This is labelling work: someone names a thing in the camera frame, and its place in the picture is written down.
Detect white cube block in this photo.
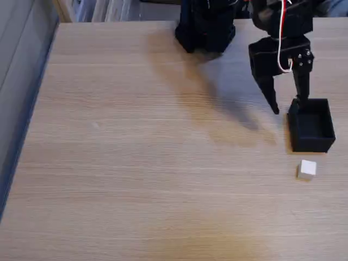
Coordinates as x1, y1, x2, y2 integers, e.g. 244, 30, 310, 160
296, 159, 318, 181

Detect black open box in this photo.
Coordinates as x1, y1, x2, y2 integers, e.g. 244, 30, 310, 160
287, 98, 337, 153

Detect person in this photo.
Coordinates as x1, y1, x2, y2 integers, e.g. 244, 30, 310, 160
312, 0, 348, 18

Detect white stacked panels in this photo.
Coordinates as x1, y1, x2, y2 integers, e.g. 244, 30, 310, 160
76, 0, 141, 22

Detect white and red cable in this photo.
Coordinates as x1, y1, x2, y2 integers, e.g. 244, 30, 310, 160
277, 0, 294, 73

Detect light wooden post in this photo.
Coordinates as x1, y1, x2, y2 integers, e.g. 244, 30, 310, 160
53, 0, 73, 23

